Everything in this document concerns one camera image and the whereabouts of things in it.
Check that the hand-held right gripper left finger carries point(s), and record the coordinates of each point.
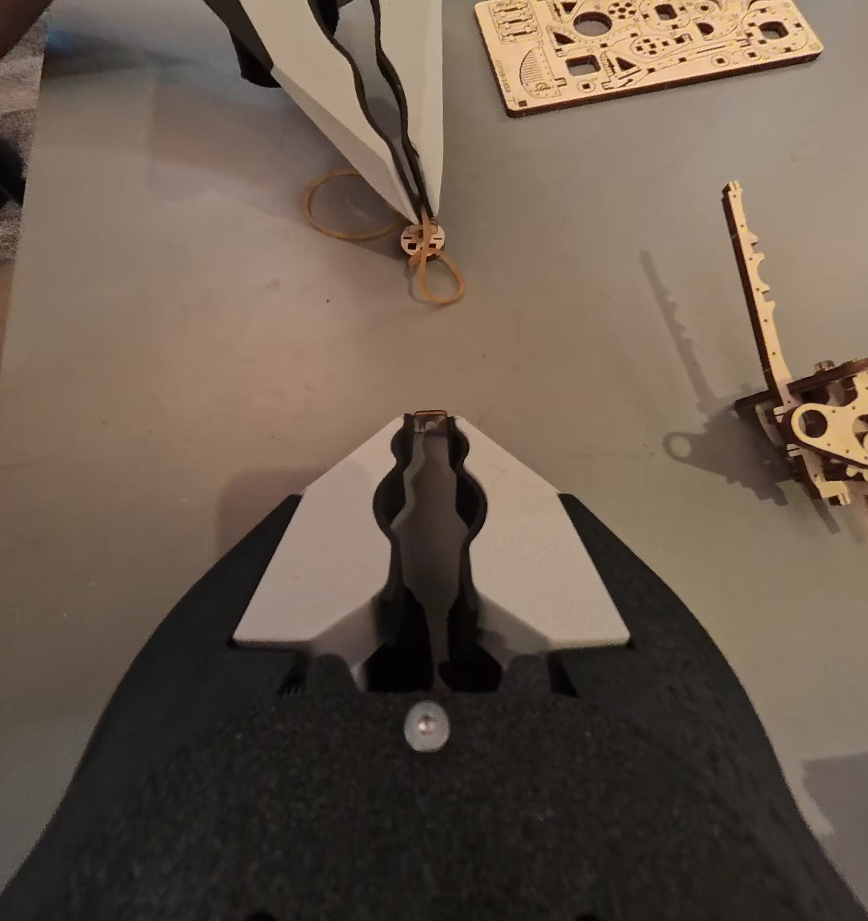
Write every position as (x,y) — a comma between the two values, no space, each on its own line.
(319,568)

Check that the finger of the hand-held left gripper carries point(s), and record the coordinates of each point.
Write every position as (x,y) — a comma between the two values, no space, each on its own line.
(304,57)
(427,86)

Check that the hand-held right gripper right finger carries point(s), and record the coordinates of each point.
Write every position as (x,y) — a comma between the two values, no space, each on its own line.
(542,568)

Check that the small round wooden disc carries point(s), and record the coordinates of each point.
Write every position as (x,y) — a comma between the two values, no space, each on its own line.
(409,241)

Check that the tan rubber band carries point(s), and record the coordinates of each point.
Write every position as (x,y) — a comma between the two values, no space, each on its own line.
(438,299)
(355,236)

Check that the person's left forearm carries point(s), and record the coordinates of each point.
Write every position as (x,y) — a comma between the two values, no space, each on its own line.
(2,29)

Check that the laser-cut wooden parts sheet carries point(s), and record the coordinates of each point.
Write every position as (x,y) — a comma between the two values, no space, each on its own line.
(621,83)

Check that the wooden model assembly with lever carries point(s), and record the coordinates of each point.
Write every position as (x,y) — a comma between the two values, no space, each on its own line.
(808,432)

